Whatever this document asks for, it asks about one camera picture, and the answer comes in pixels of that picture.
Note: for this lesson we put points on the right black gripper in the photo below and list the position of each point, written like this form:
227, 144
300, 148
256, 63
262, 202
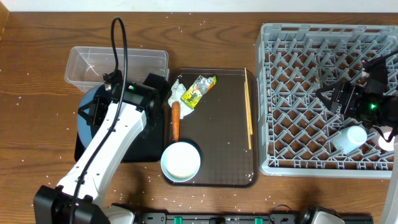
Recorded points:
337, 98

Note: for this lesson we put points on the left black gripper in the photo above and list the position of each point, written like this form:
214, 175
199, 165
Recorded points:
94, 111

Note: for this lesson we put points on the dark blue plate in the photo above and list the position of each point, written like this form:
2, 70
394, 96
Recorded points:
84, 130

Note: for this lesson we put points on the light blue cup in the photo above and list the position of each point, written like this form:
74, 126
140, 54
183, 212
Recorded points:
350, 139

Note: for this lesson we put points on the pink cup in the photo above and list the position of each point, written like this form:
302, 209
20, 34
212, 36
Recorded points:
380, 140

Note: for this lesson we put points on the light blue rice bowl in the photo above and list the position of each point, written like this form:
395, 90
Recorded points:
181, 161

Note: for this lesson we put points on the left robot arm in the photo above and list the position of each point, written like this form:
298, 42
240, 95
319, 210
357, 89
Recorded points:
79, 196

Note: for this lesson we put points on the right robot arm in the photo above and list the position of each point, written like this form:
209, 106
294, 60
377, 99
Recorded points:
388, 117

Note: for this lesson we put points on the grey dishwasher rack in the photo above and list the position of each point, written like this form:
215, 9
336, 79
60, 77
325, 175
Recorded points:
294, 129

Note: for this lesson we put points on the clear plastic bin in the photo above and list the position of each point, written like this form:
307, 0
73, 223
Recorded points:
86, 65

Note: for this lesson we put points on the black plastic tray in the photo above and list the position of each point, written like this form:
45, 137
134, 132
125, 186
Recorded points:
147, 147

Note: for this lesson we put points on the orange carrot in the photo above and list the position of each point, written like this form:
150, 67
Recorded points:
176, 120

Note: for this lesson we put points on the crumpled white tissue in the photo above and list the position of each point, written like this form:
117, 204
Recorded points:
178, 89

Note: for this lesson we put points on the yellow green snack wrapper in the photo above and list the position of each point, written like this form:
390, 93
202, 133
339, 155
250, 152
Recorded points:
199, 88

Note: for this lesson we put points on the brown serving tray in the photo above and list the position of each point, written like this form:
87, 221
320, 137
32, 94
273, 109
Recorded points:
217, 128

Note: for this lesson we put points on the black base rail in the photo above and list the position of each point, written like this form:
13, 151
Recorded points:
217, 218

